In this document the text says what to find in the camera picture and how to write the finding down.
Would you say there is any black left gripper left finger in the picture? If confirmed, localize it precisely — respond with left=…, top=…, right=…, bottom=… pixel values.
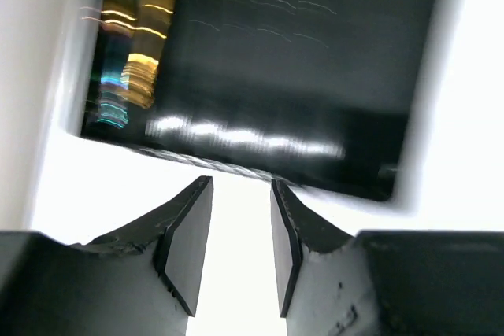
left=1, top=176, right=213, bottom=335

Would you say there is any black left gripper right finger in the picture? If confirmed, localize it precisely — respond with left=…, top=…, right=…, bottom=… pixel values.
left=271, top=180, right=503, bottom=335

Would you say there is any rainbow iridescent ornate spoon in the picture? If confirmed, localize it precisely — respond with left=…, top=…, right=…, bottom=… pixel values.
left=83, top=0, right=136, bottom=129

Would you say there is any gold ornate spoon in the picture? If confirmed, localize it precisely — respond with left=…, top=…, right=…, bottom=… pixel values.
left=120, top=0, right=176, bottom=109

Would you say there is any black cutlery organizer tray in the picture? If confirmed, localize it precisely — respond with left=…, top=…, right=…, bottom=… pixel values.
left=81, top=0, right=436, bottom=201

